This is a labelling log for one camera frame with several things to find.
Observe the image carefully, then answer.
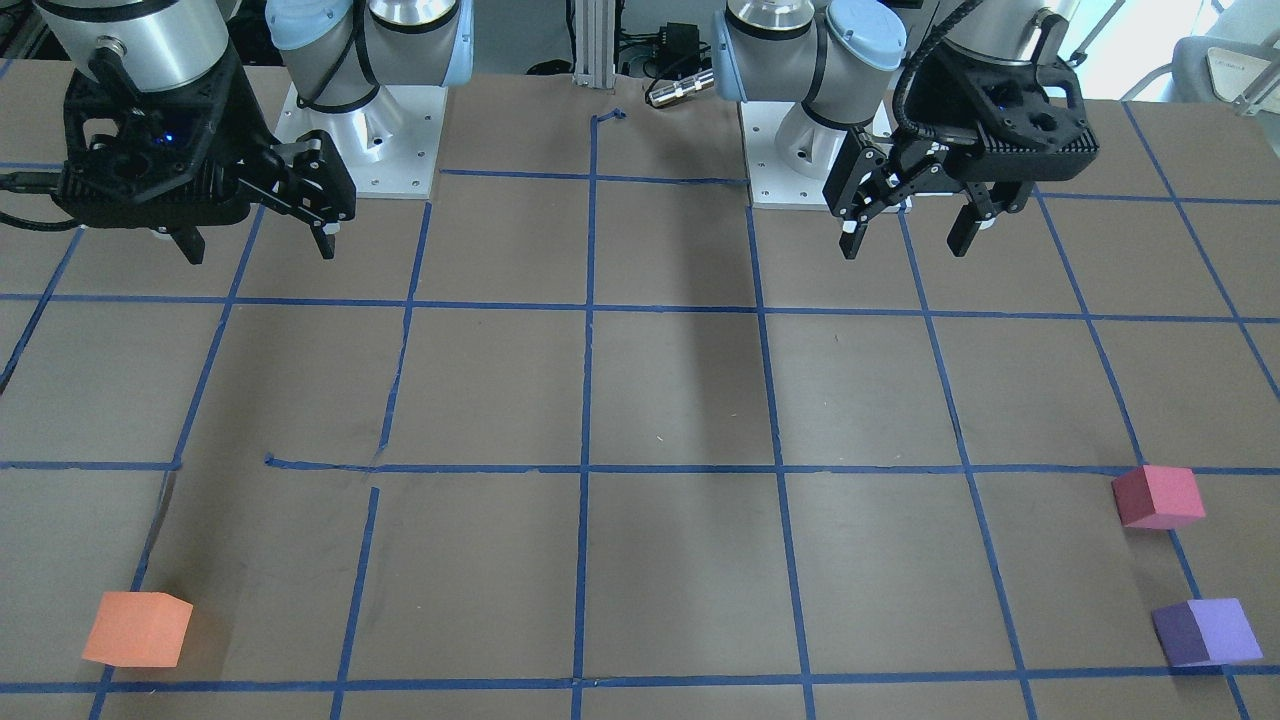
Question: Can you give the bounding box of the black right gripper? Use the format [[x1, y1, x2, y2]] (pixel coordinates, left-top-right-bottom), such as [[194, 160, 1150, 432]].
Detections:
[[52, 46, 357, 266]]

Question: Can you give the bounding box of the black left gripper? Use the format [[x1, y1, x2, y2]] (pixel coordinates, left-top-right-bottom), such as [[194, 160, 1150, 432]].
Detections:
[[823, 45, 1100, 260]]

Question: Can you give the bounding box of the orange foam block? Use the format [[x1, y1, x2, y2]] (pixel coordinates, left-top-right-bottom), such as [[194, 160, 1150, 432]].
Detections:
[[81, 591, 195, 667]]

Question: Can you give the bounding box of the silver metal cylinder connector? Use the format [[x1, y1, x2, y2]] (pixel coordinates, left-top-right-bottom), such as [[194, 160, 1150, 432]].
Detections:
[[644, 69, 716, 109]]

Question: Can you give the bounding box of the black power adapter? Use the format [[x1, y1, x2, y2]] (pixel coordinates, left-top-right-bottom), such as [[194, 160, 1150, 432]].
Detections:
[[653, 22, 701, 67]]

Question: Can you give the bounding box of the red foam block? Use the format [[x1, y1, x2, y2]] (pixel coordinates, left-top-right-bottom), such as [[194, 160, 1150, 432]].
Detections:
[[1111, 465, 1206, 530]]

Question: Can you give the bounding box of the purple foam block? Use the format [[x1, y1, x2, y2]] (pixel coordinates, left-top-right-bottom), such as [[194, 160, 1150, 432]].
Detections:
[[1151, 598, 1265, 667]]

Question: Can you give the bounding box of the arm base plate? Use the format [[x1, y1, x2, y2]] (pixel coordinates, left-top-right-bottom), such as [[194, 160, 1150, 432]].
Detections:
[[739, 101, 845, 211], [276, 85, 449, 200]]

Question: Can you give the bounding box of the aluminium frame post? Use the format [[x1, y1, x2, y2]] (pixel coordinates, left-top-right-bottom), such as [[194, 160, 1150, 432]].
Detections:
[[570, 0, 620, 94]]

